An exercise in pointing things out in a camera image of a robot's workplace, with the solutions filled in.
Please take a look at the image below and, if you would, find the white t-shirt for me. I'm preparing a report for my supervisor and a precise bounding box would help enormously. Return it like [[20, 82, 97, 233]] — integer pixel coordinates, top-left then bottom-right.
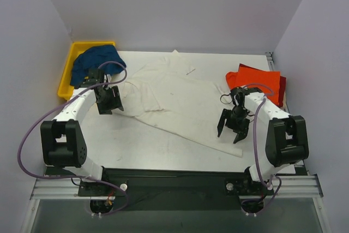
[[119, 51, 243, 157]]

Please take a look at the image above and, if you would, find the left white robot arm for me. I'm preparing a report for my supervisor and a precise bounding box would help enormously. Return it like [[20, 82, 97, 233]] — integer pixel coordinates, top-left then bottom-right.
[[40, 69, 124, 196]]

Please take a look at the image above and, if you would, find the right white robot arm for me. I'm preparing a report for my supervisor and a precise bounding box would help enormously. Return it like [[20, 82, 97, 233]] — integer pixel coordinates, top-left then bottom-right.
[[217, 86, 309, 194]]

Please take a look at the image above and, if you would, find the yellow plastic bin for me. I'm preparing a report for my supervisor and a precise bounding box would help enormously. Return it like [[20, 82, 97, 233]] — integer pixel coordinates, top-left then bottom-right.
[[57, 40, 116, 100]]

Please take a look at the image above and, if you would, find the blue t-shirt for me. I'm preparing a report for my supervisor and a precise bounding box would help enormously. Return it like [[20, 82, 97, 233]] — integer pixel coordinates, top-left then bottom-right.
[[70, 45, 127, 87]]

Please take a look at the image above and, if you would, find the folded orange t-shirt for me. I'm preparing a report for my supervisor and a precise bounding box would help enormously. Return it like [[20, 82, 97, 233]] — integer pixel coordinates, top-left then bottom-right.
[[225, 64, 281, 106]]

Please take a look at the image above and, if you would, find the folded dark red t-shirt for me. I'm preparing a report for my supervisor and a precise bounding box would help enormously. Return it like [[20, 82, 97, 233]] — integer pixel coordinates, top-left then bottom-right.
[[278, 76, 286, 108]]

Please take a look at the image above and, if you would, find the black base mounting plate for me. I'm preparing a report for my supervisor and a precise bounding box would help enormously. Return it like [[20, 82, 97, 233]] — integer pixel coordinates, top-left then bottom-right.
[[45, 166, 309, 212]]

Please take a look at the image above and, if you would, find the aluminium frame rail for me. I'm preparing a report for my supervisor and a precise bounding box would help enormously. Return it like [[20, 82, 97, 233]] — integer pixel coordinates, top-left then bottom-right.
[[31, 176, 323, 200]]

